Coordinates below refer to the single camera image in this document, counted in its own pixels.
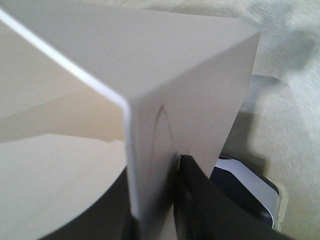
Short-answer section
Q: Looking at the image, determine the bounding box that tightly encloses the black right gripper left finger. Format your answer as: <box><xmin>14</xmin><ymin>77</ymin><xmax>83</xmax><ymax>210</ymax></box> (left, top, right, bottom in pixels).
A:
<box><xmin>42</xmin><ymin>168</ymin><xmax>140</xmax><ymax>240</ymax></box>

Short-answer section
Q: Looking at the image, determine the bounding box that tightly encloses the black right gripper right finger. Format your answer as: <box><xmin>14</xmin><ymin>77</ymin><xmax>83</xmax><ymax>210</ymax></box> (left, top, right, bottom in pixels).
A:
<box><xmin>173</xmin><ymin>155</ymin><xmax>289</xmax><ymax>240</ymax></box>

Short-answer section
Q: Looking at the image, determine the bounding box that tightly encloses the white plastic trash bin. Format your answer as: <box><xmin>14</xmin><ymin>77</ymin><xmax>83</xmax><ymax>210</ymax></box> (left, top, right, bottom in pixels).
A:
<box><xmin>0</xmin><ymin>0</ymin><xmax>260</xmax><ymax>240</ymax></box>

